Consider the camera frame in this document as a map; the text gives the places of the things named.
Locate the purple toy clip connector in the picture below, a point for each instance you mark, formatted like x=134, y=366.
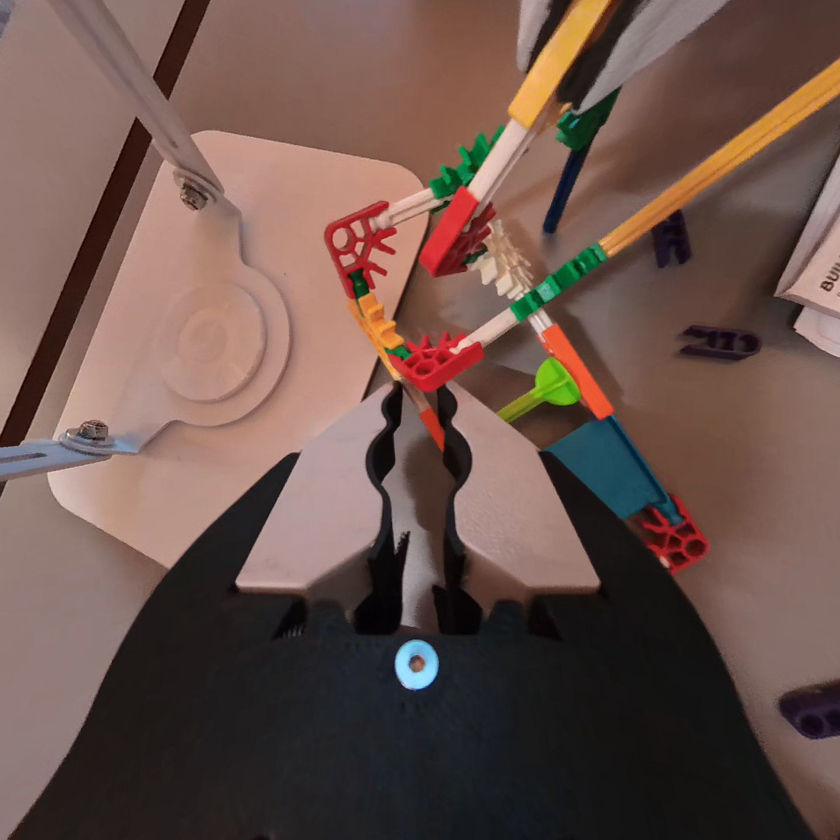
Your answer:
x=722, y=344
x=670, y=239

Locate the colourful construction toy model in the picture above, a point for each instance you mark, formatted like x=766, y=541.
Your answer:
x=604, y=469

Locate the white book stand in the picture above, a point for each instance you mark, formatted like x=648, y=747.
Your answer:
x=295, y=229

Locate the illustrated toy leaflet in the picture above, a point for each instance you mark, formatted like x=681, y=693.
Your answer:
x=820, y=262

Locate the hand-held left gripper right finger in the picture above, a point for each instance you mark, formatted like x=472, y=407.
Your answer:
x=525, y=525

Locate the dark blue short toy rod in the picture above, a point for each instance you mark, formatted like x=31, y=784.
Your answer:
x=564, y=190

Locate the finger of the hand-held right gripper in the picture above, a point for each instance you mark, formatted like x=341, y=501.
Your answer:
x=663, y=33
x=535, y=26

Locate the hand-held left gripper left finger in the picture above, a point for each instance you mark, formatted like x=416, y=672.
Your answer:
x=308, y=525

